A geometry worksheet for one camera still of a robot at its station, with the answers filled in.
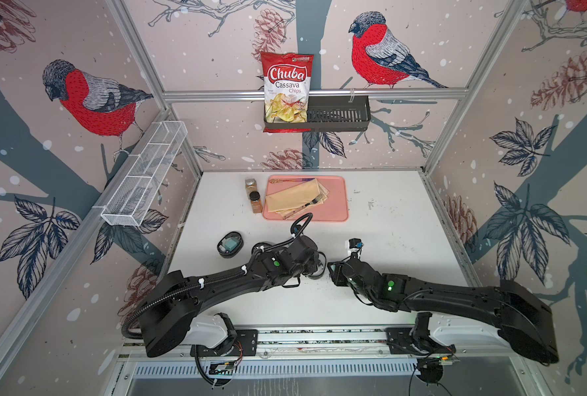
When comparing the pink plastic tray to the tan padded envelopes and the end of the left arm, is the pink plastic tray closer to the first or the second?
the tan padded envelopes

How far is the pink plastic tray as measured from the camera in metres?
1.06

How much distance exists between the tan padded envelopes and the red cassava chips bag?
1.03 feet

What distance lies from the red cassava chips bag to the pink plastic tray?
32 centimetres

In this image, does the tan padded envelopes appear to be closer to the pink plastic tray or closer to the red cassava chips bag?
the pink plastic tray

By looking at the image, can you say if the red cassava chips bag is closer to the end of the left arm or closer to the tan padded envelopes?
the tan padded envelopes

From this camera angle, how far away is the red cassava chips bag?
2.73ft

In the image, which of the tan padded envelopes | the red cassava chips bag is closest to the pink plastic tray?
the tan padded envelopes

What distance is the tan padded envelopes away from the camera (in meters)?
1.08
